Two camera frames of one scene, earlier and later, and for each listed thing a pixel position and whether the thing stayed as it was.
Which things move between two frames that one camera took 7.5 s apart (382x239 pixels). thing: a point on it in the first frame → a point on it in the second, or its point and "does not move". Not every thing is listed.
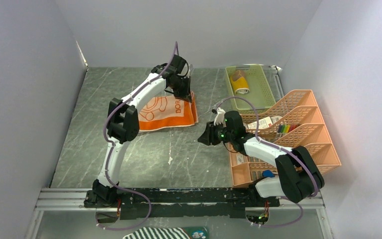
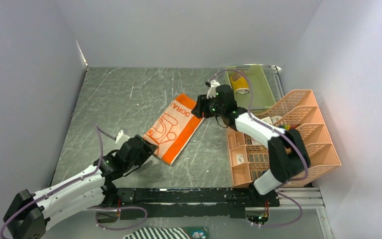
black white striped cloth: x=158 y=233 does not move
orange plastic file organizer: x=291 y=119 does not move
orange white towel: x=167 y=111 → x=174 y=128
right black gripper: x=208 y=137 → x=201 y=106
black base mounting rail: x=151 y=202 does not move
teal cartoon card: x=197 y=232 does not move
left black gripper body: x=182 y=87 → x=146 y=151
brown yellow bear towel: x=239 y=82 does not move
